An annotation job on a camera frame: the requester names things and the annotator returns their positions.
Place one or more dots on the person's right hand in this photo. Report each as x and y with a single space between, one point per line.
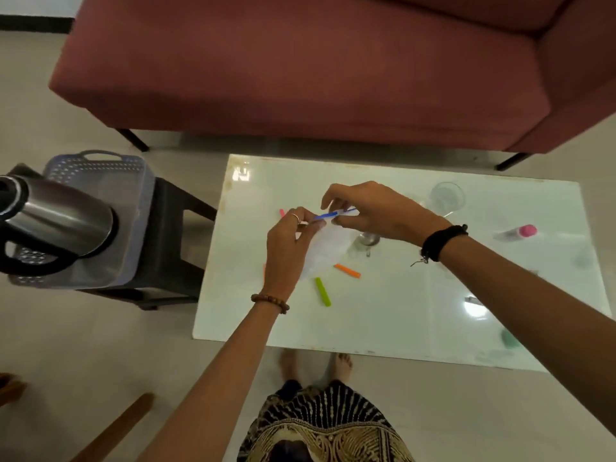
385 211

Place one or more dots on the person's left thumb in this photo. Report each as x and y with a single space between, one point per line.
313 229

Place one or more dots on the clear plastic bag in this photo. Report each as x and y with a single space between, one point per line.
329 247

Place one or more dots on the person's right forearm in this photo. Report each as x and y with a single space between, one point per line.
529 307

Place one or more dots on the person's left forearm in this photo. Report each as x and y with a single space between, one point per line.
216 380

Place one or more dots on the green bag sealing stick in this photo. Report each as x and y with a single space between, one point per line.
323 292

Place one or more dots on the person's left foot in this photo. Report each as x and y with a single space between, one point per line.
288 365

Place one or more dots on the brown wooden furniture piece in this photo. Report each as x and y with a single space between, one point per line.
115 430

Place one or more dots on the person's right foot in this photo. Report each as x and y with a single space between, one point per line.
342 366

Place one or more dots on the person's right thumb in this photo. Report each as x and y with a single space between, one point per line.
347 221

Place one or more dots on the blue bag sealing stick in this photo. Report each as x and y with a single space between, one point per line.
328 215

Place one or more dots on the grey plastic basket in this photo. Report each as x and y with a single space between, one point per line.
130 197

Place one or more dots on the black gold patterned skirt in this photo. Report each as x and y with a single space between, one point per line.
320 428

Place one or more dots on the orange bag sealing stick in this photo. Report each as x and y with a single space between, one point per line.
347 271

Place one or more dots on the person's left hand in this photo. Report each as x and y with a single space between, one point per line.
281 257

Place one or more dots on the steel electric kettle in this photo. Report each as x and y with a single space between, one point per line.
62 216

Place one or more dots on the clear bottle with pink cap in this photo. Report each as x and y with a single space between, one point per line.
517 232

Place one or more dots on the person's foot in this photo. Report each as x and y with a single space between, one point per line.
342 366
288 365

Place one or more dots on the black plastic stool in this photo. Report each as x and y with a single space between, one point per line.
168 264

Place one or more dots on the clear drinking glass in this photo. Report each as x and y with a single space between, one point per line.
447 197

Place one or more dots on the red fabric sofa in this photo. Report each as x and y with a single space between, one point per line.
313 67

